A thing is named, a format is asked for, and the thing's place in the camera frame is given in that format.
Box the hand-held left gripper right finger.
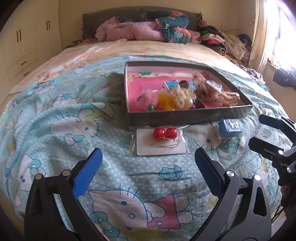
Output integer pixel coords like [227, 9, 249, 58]
[192, 148, 272, 241]

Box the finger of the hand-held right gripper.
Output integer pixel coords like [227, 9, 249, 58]
[258, 114, 296, 137]
[248, 136, 296, 163]

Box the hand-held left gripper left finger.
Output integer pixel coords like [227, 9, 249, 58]
[24, 148, 107, 241]

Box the small blue box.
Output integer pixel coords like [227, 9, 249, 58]
[217, 118, 244, 140]

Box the red ball earrings card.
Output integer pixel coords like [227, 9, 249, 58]
[129, 126, 190, 156]

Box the dark grey box pink inside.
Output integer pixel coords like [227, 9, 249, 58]
[124, 61, 254, 127]

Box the gauze bow hair clip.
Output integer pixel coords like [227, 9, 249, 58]
[191, 70, 223, 103]

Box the pink fluffy pom-pom keychain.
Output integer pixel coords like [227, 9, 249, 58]
[136, 90, 159, 111]

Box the dark garment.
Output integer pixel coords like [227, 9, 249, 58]
[272, 67, 296, 89]

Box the beige hair clip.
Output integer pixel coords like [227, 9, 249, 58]
[219, 91, 241, 106]

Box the yellow hair clip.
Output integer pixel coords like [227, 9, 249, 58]
[157, 91, 176, 111]

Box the beige curtain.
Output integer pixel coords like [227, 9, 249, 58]
[249, 0, 270, 73]

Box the pile of clothes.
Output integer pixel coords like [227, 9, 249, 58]
[198, 20, 253, 68]

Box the blue printed card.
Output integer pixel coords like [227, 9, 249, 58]
[165, 81, 181, 90]

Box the pink patterned cloth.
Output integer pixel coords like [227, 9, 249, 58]
[35, 44, 112, 81]

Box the dark floral quilt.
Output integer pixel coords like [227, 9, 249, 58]
[136, 11, 193, 44]

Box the beige bedspread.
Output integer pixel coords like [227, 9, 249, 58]
[9, 38, 234, 93]

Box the cream wardrobe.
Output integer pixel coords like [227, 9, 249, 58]
[0, 0, 63, 82]

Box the pink quilt pile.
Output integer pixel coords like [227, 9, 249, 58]
[82, 10, 203, 40]

